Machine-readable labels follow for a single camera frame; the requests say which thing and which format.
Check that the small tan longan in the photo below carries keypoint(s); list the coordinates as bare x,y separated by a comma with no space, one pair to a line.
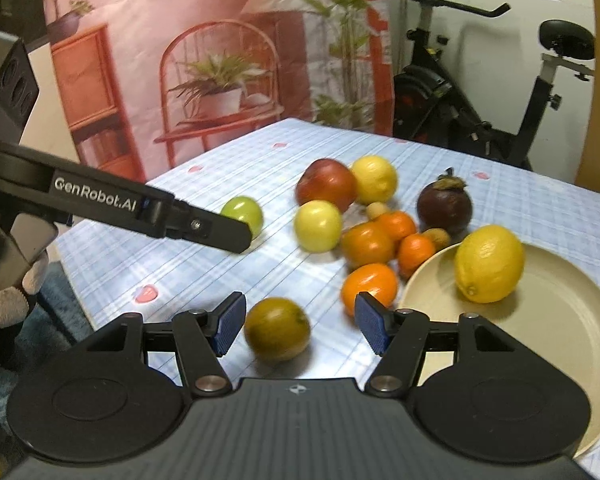
437,237
376,210

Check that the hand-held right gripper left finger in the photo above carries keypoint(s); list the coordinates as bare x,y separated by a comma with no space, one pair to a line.
231,322

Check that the large yellow lemon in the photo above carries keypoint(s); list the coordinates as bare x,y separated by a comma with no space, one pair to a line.
487,262

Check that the red apple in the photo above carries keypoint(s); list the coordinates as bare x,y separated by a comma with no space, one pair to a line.
325,182

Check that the black exercise bike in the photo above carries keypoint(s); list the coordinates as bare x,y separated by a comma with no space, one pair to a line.
430,90

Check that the small yellow lemon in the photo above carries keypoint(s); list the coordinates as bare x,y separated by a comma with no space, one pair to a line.
375,177

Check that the small orange tangerine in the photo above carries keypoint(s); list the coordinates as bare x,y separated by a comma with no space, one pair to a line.
367,282
400,222
367,245
415,255

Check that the beige round plate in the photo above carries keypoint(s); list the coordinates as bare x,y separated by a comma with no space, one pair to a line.
545,320

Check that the pink printed backdrop cloth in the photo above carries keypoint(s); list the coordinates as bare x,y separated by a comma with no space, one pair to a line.
145,60

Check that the yellow green tangerine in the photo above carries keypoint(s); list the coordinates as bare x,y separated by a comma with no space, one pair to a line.
276,328

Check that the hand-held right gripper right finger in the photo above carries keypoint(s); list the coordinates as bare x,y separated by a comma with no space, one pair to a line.
372,327

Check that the dark purple mangosteen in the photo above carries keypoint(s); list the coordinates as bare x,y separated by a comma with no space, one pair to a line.
444,205

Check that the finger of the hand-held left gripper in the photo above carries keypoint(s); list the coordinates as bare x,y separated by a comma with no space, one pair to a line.
205,227

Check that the yellow green round fruit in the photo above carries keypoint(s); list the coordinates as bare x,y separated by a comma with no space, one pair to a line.
317,225

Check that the person's left hand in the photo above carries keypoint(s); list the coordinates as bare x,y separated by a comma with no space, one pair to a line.
10,305

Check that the blue plaid tablecloth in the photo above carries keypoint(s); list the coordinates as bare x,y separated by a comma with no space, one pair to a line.
205,270

